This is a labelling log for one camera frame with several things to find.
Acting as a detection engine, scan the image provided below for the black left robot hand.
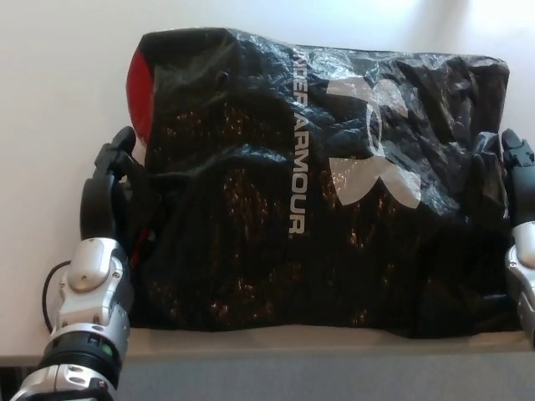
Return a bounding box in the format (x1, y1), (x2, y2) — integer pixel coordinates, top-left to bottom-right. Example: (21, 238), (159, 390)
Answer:
(79, 126), (164, 261)

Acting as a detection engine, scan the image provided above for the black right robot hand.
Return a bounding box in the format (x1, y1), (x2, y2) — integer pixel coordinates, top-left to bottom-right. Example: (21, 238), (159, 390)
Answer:
(471, 128), (535, 230)

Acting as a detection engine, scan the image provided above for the black Under Armour plastic bag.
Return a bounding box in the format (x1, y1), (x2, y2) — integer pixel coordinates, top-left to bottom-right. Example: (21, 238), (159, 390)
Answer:
(125, 25), (522, 340)

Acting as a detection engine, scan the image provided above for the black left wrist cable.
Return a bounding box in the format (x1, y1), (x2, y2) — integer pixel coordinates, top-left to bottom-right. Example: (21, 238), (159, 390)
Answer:
(43, 260), (73, 336)

